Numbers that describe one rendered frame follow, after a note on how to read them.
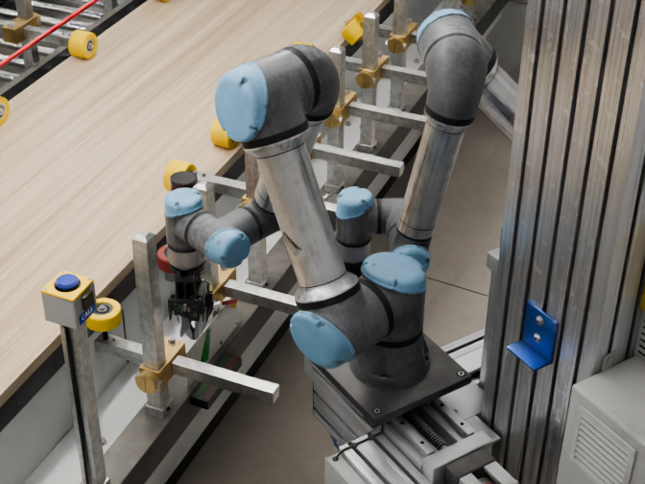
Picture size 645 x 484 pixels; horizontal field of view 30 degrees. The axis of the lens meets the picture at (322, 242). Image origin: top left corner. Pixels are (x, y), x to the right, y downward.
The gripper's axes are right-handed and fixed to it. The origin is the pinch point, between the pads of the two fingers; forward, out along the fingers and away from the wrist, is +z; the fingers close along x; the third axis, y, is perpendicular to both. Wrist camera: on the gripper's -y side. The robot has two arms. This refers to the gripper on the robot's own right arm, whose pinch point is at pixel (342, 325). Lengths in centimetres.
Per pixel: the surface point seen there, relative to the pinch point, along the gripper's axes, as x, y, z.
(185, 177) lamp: -3.7, -35.7, -32.0
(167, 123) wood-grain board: 54, -74, -7
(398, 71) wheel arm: 98, -24, -13
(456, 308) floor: 121, -6, 83
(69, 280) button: -55, -31, -40
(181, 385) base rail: -20.0, -30.6, 12.6
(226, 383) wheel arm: -26.5, -15.4, 1.4
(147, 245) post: -31, -30, -33
